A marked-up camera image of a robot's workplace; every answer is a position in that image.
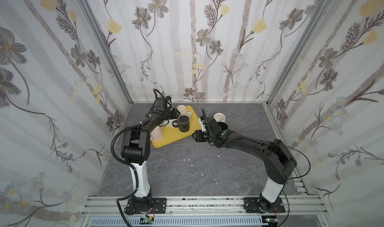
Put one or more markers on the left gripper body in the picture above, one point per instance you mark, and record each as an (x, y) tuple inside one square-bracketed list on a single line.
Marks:
[(167, 113)]

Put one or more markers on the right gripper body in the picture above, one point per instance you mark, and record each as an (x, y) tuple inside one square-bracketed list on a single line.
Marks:
[(207, 122)]

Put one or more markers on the beige mug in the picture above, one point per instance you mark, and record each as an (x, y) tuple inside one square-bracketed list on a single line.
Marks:
[(183, 110)]

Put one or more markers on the white speckled mug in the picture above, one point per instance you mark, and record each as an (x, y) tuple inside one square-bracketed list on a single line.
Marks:
[(220, 117)]

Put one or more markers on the yellow tray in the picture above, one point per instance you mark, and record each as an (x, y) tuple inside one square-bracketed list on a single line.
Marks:
[(172, 135)]

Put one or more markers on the black and white mug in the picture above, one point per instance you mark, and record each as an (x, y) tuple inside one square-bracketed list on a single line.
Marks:
[(223, 125)]

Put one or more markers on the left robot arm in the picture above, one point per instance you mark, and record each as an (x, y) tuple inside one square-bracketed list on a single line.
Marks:
[(132, 147)]

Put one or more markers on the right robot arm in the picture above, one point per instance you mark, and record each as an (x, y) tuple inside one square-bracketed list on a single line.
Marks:
[(278, 160)]

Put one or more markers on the white mug centre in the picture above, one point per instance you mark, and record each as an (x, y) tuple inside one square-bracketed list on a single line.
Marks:
[(171, 124)]

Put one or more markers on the pink mug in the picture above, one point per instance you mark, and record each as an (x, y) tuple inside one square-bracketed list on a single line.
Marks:
[(157, 134)]

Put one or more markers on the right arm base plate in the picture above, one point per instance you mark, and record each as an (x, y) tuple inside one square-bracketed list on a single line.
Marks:
[(255, 204)]

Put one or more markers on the white slotted cable duct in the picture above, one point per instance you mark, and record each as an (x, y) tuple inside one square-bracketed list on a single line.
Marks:
[(198, 221)]

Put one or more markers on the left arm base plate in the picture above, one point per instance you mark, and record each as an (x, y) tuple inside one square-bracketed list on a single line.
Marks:
[(157, 205)]

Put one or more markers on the aluminium mounting rail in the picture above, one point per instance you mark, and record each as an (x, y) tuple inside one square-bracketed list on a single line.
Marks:
[(195, 206)]

